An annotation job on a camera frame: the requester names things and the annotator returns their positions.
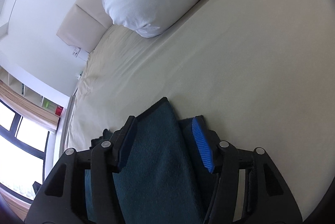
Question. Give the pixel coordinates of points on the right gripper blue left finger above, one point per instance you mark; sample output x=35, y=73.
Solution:
x=122, y=141

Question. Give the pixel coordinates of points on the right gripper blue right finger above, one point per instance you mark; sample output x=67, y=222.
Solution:
x=207, y=143

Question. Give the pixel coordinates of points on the dark green knit sweater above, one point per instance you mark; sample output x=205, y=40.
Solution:
x=168, y=177

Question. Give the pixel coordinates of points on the red storage box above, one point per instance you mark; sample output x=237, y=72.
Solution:
x=59, y=110

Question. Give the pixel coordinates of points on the green plastic container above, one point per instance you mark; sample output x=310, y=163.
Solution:
x=46, y=103

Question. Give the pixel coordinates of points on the beige bed sheet mattress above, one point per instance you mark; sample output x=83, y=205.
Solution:
x=260, y=71

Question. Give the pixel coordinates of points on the beige padded headboard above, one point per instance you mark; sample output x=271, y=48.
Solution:
x=84, y=25

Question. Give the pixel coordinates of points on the beige curtain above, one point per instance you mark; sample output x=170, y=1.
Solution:
x=28, y=109

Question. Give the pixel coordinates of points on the white wall shelf unit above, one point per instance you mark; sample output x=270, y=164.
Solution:
x=25, y=91

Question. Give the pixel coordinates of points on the wall switch panel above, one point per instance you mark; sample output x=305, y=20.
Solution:
x=76, y=51

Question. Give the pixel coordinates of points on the window with black frame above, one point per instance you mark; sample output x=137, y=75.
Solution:
x=23, y=154

